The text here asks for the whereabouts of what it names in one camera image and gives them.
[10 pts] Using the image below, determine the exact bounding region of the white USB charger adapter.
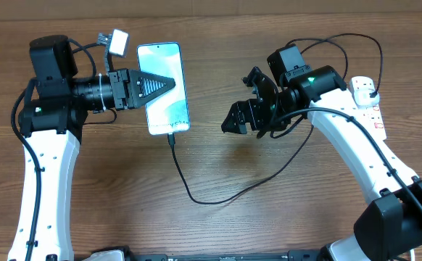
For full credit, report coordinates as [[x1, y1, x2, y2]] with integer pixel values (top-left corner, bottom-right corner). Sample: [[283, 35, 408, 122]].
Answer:
[[352, 89, 380, 109]]

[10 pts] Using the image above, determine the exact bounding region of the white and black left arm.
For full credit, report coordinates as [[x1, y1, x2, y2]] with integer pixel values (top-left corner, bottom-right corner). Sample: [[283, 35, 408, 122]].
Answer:
[[8, 30, 175, 260]]

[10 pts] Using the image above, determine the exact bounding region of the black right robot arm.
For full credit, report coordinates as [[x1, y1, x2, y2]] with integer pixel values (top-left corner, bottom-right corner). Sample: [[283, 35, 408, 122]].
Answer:
[[221, 44, 422, 260]]

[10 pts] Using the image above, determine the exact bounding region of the white power strip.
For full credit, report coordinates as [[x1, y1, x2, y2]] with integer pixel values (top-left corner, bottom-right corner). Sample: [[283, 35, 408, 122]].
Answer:
[[349, 76, 386, 141]]

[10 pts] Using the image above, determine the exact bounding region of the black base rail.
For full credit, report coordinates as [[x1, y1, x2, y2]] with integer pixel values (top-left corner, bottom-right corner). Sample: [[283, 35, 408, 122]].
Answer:
[[104, 246, 331, 261]]

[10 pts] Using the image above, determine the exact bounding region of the black USB-C charging cable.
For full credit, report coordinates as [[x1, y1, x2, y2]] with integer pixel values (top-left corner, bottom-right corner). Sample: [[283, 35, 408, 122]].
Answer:
[[167, 33, 384, 206]]

